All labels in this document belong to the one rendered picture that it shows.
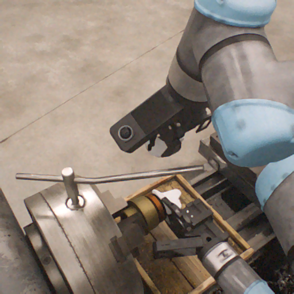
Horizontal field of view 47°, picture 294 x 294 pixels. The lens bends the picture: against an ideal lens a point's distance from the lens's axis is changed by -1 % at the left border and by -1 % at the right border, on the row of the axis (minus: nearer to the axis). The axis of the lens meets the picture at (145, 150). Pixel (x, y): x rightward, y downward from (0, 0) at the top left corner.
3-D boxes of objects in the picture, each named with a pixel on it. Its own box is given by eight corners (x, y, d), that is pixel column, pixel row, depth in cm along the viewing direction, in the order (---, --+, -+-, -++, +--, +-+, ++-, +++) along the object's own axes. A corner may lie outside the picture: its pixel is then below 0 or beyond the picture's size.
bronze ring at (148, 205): (139, 225, 73) (171, 207, 78) (116, 197, 79) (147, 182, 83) (137, 248, 80) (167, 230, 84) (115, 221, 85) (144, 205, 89)
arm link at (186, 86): (199, 93, 39) (161, 43, 41) (186, 113, 43) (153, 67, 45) (244, 72, 42) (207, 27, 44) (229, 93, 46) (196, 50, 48)
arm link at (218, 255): (211, 283, 73) (217, 267, 67) (197, 267, 76) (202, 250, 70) (236, 265, 76) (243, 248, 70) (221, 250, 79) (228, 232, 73)
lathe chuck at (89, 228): (113, 344, 74) (92, 278, 53) (57, 243, 94) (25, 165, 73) (147, 320, 78) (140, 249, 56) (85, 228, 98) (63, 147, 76)
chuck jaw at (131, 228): (102, 254, 73) (118, 264, 62) (92, 233, 73) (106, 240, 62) (144, 229, 77) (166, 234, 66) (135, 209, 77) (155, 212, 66)
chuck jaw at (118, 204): (86, 227, 75) (62, 186, 80) (87, 235, 79) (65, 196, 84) (128, 204, 79) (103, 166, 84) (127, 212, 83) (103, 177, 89)
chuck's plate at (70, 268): (100, 354, 73) (72, 291, 52) (45, 250, 93) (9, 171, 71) (113, 344, 74) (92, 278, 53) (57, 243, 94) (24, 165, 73)
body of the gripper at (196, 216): (194, 212, 86) (227, 248, 79) (167, 229, 83) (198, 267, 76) (197, 194, 81) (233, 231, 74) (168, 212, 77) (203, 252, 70)
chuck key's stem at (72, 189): (71, 215, 66) (59, 175, 58) (74, 206, 67) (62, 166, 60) (82, 216, 66) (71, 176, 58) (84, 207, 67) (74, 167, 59)
